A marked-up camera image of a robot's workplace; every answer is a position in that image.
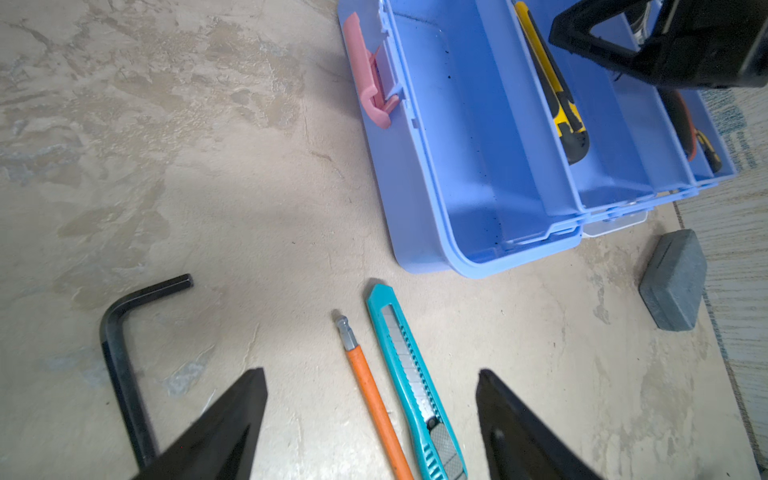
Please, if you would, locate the teal utility knife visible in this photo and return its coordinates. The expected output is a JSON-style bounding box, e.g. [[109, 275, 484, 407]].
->
[[366, 284, 468, 480]]

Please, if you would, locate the yellow handled ratchet wrench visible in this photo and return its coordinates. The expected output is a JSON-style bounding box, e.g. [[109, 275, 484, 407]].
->
[[696, 129, 723, 174]]

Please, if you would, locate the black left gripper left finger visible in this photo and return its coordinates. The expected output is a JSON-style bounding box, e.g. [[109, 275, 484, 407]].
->
[[136, 368, 268, 479]]

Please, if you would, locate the blue white plastic toolbox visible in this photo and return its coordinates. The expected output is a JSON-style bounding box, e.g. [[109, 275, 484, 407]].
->
[[337, 1, 737, 279]]

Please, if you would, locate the black hex key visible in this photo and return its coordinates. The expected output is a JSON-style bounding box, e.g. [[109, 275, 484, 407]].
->
[[99, 273, 194, 470]]

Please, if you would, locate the yellow black utility knife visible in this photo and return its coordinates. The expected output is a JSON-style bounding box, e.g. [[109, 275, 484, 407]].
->
[[514, 1, 590, 165]]

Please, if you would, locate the grey sponge block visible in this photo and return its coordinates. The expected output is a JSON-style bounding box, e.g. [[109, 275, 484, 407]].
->
[[638, 229, 707, 332]]

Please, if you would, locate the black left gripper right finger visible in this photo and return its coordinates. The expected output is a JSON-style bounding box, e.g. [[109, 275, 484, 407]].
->
[[475, 369, 598, 479]]

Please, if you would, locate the orange handled hex key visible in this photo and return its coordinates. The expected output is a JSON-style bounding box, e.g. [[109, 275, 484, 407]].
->
[[334, 316, 414, 480]]

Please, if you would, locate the black handled ratchet wrench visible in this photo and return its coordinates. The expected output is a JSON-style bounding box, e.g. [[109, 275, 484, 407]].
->
[[658, 89, 697, 162]]

